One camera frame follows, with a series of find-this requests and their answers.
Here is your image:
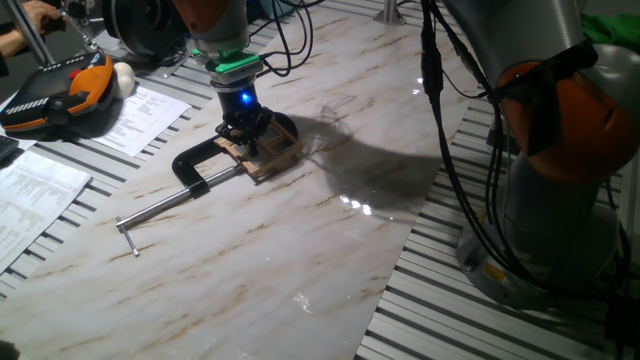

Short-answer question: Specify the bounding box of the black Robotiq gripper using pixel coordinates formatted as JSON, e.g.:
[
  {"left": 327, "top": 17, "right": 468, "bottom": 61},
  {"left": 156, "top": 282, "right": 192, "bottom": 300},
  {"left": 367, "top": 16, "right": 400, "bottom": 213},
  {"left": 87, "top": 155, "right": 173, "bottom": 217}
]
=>
[{"left": 212, "top": 83, "right": 275, "bottom": 159}]

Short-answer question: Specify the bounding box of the miniature wooden window frame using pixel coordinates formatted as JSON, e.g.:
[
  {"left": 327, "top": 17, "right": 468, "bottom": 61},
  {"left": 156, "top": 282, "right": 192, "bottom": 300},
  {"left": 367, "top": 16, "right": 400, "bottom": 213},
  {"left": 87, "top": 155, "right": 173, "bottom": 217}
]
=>
[{"left": 213, "top": 119, "right": 304, "bottom": 184}]

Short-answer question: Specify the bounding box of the person's forearm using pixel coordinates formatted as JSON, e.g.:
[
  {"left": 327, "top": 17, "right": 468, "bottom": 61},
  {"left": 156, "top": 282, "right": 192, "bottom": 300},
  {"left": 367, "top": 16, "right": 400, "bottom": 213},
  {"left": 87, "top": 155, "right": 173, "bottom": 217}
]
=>
[{"left": 0, "top": 22, "right": 46, "bottom": 76}]

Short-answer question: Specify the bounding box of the person's bare hand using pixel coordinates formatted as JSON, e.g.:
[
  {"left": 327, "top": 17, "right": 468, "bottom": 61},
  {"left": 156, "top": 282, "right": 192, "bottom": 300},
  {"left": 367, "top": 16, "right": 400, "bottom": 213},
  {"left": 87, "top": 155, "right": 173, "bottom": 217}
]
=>
[{"left": 20, "top": 0, "right": 67, "bottom": 36}]

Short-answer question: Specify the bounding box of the black C-clamp with steel screw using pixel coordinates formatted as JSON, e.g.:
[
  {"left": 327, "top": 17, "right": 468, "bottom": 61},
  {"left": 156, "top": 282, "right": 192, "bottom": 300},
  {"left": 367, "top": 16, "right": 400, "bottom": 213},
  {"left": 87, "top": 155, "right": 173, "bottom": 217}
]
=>
[{"left": 115, "top": 110, "right": 301, "bottom": 259}]

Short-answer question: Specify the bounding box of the printed paper sheet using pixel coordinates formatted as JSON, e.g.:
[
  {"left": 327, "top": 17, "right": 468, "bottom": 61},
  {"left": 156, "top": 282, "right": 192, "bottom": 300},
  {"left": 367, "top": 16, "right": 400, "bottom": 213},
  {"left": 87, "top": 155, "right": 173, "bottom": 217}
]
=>
[
  {"left": 0, "top": 149, "right": 93, "bottom": 275},
  {"left": 92, "top": 85, "right": 193, "bottom": 158}
]

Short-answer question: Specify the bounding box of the white soft ball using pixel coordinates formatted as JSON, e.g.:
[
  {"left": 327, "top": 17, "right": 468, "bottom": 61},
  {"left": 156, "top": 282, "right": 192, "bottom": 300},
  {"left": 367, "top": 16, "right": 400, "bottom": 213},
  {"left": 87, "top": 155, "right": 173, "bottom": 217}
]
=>
[{"left": 112, "top": 61, "right": 137, "bottom": 100}]

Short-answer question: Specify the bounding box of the marble pattern table mat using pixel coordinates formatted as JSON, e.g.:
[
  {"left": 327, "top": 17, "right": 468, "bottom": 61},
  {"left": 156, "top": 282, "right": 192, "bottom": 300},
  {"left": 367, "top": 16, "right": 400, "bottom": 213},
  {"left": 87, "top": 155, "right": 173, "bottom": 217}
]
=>
[{"left": 0, "top": 0, "right": 494, "bottom": 360}]

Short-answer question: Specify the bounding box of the black filament spool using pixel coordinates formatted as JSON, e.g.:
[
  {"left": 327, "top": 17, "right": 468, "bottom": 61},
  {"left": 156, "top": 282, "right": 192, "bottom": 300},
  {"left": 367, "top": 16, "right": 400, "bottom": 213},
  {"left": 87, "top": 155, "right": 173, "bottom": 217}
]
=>
[{"left": 102, "top": 0, "right": 190, "bottom": 59}]

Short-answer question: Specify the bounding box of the thin metal rod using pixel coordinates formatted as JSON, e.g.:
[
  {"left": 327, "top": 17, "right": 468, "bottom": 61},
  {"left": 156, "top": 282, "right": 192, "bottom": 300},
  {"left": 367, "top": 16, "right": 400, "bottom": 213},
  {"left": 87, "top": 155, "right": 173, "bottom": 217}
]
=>
[{"left": 59, "top": 7, "right": 101, "bottom": 52}]

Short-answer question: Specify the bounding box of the orange black teach pendant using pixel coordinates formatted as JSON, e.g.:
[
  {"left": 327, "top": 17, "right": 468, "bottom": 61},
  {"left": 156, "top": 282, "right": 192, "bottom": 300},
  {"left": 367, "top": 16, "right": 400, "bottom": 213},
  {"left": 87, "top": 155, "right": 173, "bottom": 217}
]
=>
[{"left": 0, "top": 51, "right": 117, "bottom": 134}]

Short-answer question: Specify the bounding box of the green cloth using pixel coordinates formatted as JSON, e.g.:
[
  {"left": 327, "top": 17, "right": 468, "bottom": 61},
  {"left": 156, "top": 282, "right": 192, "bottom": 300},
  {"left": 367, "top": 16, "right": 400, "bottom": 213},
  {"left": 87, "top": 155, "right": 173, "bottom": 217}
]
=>
[{"left": 579, "top": 12, "right": 640, "bottom": 49}]

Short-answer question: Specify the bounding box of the green wrist mount flange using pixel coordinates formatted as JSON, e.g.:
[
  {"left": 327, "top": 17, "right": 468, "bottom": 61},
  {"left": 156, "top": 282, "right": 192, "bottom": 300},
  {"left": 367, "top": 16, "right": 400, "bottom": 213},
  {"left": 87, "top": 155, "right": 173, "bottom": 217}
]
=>
[{"left": 192, "top": 47, "right": 265, "bottom": 76}]

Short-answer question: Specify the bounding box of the aluminium frame post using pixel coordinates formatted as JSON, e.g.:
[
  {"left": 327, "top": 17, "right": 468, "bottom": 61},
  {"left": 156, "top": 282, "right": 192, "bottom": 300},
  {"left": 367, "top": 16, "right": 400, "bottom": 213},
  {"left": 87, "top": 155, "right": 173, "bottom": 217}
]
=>
[{"left": 372, "top": 0, "right": 407, "bottom": 25}]

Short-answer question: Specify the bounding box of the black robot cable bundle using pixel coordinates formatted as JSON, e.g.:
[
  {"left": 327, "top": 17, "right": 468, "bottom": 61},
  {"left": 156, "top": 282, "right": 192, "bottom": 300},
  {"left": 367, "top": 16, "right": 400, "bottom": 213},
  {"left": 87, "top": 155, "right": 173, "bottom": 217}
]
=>
[{"left": 249, "top": 0, "right": 631, "bottom": 301}]

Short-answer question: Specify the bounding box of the aluminium frame bar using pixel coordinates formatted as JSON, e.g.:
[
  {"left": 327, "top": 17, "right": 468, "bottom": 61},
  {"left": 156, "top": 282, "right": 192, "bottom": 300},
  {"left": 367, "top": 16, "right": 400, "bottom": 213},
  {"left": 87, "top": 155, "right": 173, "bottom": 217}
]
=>
[{"left": 4, "top": 0, "right": 56, "bottom": 69}]

